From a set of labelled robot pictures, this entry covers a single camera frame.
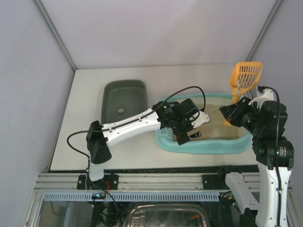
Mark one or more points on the grey plastic waste tray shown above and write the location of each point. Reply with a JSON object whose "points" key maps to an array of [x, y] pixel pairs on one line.
{"points": [[129, 95]]}

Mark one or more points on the right aluminium frame post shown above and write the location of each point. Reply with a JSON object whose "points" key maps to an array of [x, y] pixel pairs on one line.
{"points": [[265, 28]]}

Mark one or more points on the steel wire basket below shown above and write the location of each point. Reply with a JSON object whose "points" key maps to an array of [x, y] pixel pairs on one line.
{"points": [[168, 215]]}

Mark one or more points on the aluminium mounting rail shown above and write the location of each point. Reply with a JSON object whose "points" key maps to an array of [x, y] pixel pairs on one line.
{"points": [[142, 182]]}

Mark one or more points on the aluminium frame post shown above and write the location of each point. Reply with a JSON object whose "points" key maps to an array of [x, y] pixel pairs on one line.
{"points": [[265, 28], [54, 32]]}

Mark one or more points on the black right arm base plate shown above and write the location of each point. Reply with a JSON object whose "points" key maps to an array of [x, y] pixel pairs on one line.
{"points": [[215, 181]]}

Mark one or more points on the light blue slotted cable duct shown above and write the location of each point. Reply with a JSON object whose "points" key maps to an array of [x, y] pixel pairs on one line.
{"points": [[133, 196]]}

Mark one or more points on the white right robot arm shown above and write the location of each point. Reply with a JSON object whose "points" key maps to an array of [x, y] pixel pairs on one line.
{"points": [[264, 117]]}

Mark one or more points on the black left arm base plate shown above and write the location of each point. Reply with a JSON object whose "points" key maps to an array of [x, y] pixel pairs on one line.
{"points": [[109, 182]]}

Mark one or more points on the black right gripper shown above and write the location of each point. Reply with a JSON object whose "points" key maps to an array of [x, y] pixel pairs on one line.
{"points": [[230, 113]]}

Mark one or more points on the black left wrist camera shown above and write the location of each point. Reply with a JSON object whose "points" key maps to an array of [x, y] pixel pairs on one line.
{"points": [[187, 108]]}

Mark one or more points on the yellow litter scoop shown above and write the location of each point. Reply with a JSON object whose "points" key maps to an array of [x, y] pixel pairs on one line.
{"points": [[244, 77]]}

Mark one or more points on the left aluminium frame post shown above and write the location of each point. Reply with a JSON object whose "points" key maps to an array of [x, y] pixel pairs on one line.
{"points": [[54, 32]]}

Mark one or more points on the beige clump in tray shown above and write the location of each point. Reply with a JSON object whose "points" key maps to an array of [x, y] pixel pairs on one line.
{"points": [[121, 110]]}

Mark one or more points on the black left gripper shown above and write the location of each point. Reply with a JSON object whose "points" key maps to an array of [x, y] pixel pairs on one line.
{"points": [[183, 132]]}

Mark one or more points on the teal cat litter box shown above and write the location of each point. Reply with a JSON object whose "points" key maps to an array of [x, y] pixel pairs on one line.
{"points": [[167, 140]]}

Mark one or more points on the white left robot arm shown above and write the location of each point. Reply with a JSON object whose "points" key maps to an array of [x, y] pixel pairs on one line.
{"points": [[101, 137]]}

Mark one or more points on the beige cat litter pellets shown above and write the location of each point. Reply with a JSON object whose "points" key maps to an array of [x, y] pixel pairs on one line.
{"points": [[215, 129]]}

